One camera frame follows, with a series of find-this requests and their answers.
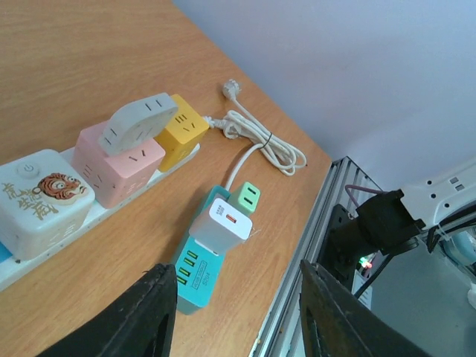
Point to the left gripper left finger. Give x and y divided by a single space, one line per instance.
140 322

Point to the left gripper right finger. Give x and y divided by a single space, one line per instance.
335 323

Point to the white usb charger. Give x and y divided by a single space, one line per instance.
220 227

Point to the pink cube socket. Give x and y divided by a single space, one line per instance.
114 178

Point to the green plug adapter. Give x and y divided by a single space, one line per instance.
245 198

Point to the white cube socket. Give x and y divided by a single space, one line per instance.
43 201

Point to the yellow cube socket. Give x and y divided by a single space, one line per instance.
180 136

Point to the white round-corner adapter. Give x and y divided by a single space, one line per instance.
137 122

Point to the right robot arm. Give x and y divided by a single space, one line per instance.
387 220

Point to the teal power strip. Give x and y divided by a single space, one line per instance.
197 271

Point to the long white power strip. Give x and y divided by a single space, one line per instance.
13 269

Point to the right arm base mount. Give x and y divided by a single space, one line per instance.
343 246

